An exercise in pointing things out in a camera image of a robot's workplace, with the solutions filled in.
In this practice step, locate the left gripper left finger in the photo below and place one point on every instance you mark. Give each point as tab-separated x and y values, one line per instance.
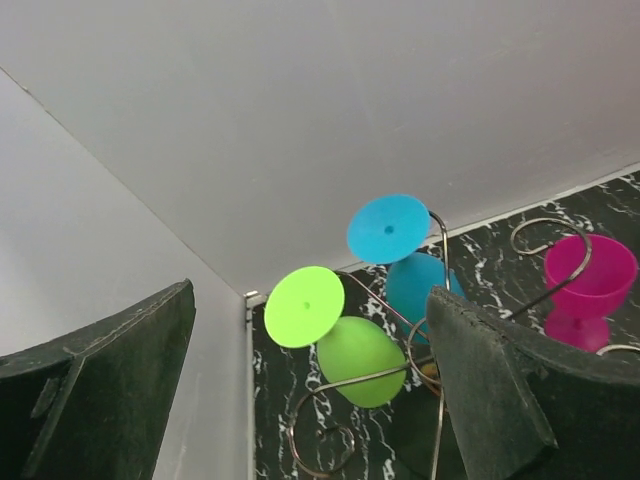
94	403

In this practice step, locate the magenta wine glass back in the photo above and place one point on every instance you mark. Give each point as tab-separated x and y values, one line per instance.
580	309

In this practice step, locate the green wine glass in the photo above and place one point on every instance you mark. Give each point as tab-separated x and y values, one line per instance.
306	308

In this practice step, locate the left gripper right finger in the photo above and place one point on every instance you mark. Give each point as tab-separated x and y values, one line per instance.
523	406

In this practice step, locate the blue wine glass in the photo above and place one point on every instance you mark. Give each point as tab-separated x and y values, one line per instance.
388	231

